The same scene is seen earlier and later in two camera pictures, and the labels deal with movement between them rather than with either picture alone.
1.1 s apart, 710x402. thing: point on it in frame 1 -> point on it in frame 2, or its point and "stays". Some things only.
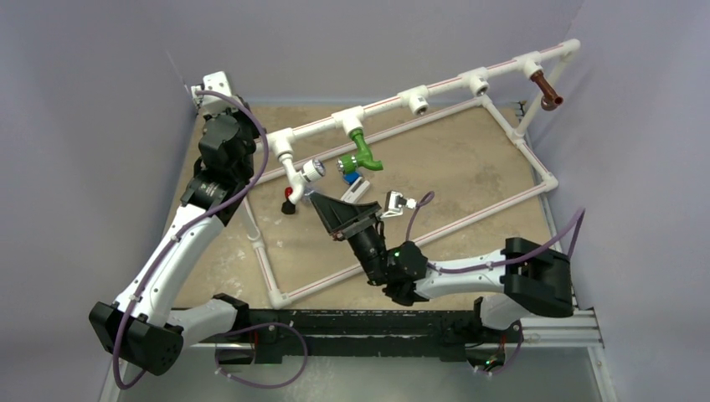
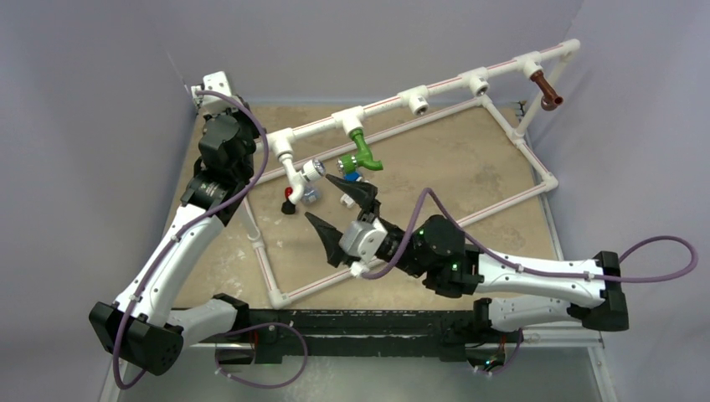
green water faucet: [349, 163] stays
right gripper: [336, 215] -> [329, 238]
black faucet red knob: [287, 206] stays
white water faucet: [311, 170] stays
